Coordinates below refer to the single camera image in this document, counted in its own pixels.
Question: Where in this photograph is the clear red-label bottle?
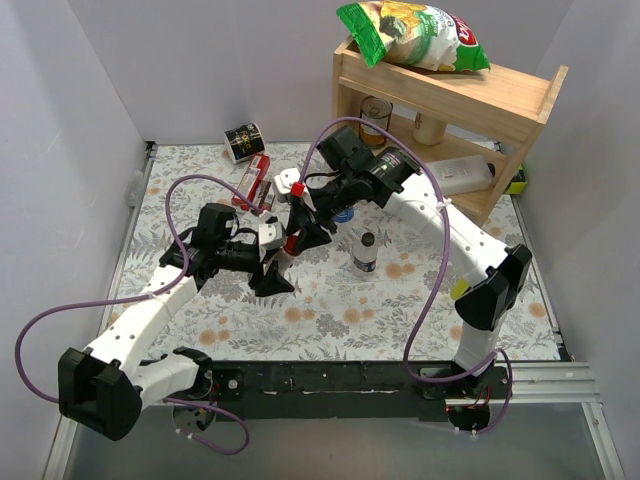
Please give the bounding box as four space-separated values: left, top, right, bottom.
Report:
272 235 298 275

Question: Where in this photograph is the red bottle cap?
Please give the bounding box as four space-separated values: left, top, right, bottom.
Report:
283 235 300 257

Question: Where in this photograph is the blue-label Pocari bottle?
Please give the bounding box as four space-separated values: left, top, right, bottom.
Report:
334 207 355 224

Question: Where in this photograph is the black bottle cap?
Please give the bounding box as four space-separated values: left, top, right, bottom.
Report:
361 232 375 247

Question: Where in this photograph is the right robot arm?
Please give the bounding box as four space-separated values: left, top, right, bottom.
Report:
274 127 532 398

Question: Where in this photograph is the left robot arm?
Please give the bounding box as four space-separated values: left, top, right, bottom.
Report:
58 203 294 440

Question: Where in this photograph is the yellow bottle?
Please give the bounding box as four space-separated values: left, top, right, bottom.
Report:
450 278 470 300

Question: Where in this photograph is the brown snack bar wrapper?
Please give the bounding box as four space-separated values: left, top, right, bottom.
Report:
257 181 275 211

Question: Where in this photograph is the red cardboard box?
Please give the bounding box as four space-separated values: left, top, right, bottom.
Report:
231 154 271 211

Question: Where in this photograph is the tin can on shelf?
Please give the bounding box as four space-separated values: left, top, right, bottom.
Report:
359 96 393 148

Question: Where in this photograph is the beige cup on shelf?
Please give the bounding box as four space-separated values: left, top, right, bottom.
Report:
412 113 447 146

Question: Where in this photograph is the wooden shelf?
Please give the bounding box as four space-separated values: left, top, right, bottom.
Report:
332 39 569 225

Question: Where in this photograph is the floral table mat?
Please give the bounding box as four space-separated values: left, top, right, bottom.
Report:
99 142 561 362

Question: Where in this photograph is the white jug on shelf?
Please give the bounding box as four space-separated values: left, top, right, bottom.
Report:
427 155 496 197

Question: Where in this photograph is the black base bar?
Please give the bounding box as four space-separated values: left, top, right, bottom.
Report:
157 344 511 431

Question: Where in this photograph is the green chips bag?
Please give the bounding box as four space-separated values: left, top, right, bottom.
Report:
336 1 491 72

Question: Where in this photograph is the yellow green box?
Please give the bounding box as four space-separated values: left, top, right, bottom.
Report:
504 165 527 195

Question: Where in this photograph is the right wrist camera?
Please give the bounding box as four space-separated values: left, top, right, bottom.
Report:
272 168 301 203

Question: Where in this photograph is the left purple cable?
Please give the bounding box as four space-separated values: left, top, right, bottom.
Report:
14 174 269 456

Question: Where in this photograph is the purple cable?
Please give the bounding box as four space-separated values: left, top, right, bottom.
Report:
14 174 269 456
299 117 515 435

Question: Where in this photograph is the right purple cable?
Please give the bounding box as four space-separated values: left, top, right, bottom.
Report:
299 117 515 435

